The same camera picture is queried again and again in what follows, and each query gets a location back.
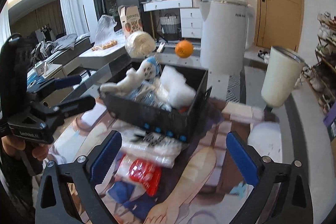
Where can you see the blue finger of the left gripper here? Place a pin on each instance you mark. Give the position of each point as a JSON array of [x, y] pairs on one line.
[[74, 107], [67, 82]]

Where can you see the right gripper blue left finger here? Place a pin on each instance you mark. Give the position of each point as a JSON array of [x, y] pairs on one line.
[[102, 157]]

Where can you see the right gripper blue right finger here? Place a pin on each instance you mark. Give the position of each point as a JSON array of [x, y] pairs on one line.
[[245, 158]]

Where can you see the red white balloon bag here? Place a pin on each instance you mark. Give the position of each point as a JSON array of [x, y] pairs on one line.
[[140, 172]]

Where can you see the bagged white shoelaces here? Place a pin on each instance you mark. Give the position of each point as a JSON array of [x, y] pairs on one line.
[[159, 149]]

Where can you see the white blue plush toy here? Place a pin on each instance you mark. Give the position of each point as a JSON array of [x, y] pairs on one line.
[[148, 70]]

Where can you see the black cardboard box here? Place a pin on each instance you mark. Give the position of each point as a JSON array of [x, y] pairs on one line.
[[152, 114]]

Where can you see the white foam sponge block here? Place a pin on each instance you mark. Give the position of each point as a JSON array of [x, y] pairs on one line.
[[180, 94]]

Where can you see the person's left hand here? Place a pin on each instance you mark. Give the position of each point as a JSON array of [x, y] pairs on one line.
[[12, 145]]

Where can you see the grey side table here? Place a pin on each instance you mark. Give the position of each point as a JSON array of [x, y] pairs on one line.
[[95, 60]]

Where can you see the clear bag of oranges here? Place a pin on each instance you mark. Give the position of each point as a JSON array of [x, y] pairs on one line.
[[105, 36]]

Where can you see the anime printed table mat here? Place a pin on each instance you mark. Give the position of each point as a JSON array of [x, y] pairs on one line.
[[204, 180]]

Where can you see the beige yarn ball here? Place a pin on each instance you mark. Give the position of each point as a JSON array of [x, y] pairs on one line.
[[139, 45]]

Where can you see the white printed cloth bag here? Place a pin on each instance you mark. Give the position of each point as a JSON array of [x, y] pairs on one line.
[[151, 95]]

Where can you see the orange printed fruit carton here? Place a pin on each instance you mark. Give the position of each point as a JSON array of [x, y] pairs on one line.
[[130, 20]]

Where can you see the purple paper bag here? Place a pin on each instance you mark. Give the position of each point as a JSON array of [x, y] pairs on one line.
[[330, 122]]

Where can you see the cream tumbler cup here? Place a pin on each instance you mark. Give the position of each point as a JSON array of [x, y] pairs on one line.
[[283, 70]]

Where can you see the white wicker basket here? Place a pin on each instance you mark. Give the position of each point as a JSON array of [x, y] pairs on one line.
[[170, 24]]

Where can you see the wooden shoe rack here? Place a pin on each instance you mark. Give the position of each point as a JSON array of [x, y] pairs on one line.
[[321, 76]]

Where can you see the orange fruit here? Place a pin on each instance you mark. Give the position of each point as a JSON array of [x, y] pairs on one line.
[[184, 49]]

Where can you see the white desk with drawers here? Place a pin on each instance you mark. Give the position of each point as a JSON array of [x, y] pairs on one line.
[[187, 10]]

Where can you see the white cylindrical trash can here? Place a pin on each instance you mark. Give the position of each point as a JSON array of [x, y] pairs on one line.
[[228, 28]]

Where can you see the wooden door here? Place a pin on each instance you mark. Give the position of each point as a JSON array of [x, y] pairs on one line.
[[279, 23]]

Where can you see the white handled knife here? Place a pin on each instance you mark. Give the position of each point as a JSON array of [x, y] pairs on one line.
[[161, 47]]

